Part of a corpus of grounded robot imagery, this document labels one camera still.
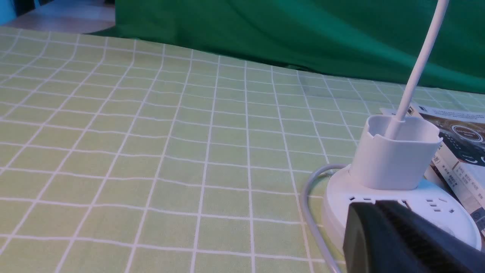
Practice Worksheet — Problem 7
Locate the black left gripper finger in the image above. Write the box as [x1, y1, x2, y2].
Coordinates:
[343, 200, 485, 273]

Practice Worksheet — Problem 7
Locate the book with dark cover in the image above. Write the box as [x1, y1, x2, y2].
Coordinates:
[381, 104, 484, 236]

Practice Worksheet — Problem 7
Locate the green backdrop cloth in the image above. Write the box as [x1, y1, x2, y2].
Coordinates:
[91, 0, 485, 94]

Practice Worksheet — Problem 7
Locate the green checkered tablecloth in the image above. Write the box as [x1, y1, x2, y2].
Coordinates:
[0, 26, 485, 273]

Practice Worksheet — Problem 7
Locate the grey lamp power cable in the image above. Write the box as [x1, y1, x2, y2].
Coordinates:
[302, 164, 347, 273]

